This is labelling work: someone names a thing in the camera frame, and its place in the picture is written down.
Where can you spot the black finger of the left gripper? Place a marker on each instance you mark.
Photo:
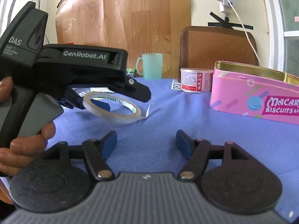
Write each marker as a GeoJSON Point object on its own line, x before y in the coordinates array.
{"type": "Point", "coordinates": [129, 87]}

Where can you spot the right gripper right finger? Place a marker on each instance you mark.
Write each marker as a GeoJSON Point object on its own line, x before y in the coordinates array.
{"type": "Point", "coordinates": [198, 152]}

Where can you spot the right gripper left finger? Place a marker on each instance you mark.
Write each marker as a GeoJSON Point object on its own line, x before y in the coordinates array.
{"type": "Point", "coordinates": [93, 152]}

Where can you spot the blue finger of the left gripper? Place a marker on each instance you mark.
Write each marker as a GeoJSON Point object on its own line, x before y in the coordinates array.
{"type": "Point", "coordinates": [74, 98]}

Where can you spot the white tape roll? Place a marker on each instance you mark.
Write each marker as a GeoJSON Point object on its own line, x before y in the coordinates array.
{"type": "Point", "coordinates": [121, 110]}

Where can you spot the toothpaste box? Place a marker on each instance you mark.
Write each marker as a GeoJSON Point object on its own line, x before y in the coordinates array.
{"type": "Point", "coordinates": [131, 72]}

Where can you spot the mint green plastic mug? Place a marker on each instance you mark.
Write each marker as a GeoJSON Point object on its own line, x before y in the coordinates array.
{"type": "Point", "coordinates": [152, 66]}

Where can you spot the blue tablecloth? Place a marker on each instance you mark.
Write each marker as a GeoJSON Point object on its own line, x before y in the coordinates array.
{"type": "Point", "coordinates": [149, 145]}

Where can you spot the round pink white tin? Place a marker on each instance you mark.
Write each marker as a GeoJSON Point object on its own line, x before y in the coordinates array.
{"type": "Point", "coordinates": [196, 80]}

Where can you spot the wood pattern board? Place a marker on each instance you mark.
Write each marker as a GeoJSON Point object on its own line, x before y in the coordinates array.
{"type": "Point", "coordinates": [137, 26]}

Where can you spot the pink macaron biscuit tin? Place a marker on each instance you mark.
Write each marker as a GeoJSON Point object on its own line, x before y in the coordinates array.
{"type": "Point", "coordinates": [254, 91]}

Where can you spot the black tape cross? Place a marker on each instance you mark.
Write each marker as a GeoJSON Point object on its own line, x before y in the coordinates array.
{"type": "Point", "coordinates": [215, 13]}

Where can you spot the frosted glass door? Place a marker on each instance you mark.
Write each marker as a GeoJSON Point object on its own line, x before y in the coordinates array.
{"type": "Point", "coordinates": [282, 18]}

